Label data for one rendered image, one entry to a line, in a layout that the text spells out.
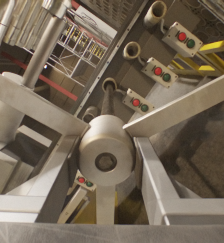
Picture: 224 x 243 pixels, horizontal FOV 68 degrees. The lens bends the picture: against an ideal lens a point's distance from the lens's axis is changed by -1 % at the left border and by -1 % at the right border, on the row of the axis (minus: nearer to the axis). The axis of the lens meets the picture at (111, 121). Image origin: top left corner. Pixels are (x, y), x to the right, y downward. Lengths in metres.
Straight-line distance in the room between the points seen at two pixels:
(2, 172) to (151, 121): 1.14
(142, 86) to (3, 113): 0.85
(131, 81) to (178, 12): 0.38
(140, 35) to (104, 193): 0.83
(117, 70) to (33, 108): 0.78
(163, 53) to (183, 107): 0.77
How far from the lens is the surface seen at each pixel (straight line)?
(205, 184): 1.30
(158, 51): 0.92
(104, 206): 0.21
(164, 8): 0.79
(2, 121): 1.25
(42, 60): 1.16
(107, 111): 0.25
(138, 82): 0.90
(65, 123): 0.16
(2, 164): 1.22
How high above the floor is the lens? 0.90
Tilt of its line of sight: 10 degrees down
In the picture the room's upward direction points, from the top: 58 degrees counter-clockwise
